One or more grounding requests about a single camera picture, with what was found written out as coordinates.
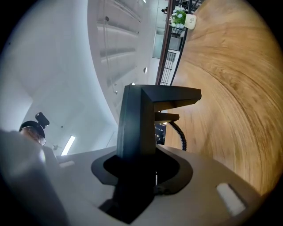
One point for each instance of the person's glasses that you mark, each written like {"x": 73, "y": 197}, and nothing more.
{"x": 42, "y": 140}

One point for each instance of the person's head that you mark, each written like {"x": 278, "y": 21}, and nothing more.
{"x": 33, "y": 132}

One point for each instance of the white pot with flowers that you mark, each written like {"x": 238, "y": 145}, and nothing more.
{"x": 183, "y": 19}

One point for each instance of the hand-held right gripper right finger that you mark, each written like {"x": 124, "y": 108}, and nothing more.
{"x": 199, "y": 198}

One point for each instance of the wooden table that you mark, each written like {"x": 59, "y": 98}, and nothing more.
{"x": 232, "y": 88}

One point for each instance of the black metal railing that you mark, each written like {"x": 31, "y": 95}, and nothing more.
{"x": 168, "y": 59}

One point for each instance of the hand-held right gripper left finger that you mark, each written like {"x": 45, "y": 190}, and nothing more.
{"x": 84, "y": 187}

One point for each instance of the black head-worn camera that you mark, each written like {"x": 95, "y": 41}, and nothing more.
{"x": 42, "y": 119}

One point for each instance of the long ceiling light strip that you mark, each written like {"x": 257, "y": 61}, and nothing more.
{"x": 68, "y": 145}

